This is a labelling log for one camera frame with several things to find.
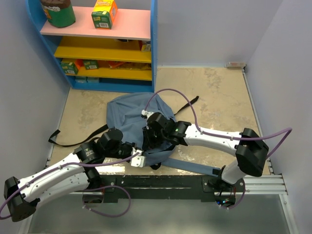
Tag blue student backpack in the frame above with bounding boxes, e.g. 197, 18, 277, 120
48, 92, 220, 176

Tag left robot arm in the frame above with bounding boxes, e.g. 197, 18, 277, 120
1, 128, 145, 222

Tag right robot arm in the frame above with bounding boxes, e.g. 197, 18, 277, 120
141, 110, 269, 192

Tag light blue tissue pack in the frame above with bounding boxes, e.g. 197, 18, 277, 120
75, 76, 87, 83

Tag blue shelf unit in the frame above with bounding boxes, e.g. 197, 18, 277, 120
25, 0, 158, 93

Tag small green box on shelf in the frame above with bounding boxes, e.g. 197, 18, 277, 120
83, 59, 99, 70

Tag yellow green carton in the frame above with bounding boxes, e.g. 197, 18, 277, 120
91, 0, 118, 29

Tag green brown canister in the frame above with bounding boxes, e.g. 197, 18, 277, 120
40, 0, 76, 28

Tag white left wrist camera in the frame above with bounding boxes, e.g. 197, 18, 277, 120
130, 148, 146, 168

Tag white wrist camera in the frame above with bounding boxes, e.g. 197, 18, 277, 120
141, 110, 154, 119
130, 148, 146, 168

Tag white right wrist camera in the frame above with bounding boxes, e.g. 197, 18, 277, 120
141, 110, 154, 119

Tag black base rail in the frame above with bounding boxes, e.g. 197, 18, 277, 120
101, 175, 244, 205

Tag white wall label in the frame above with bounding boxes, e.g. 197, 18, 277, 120
225, 62, 246, 69

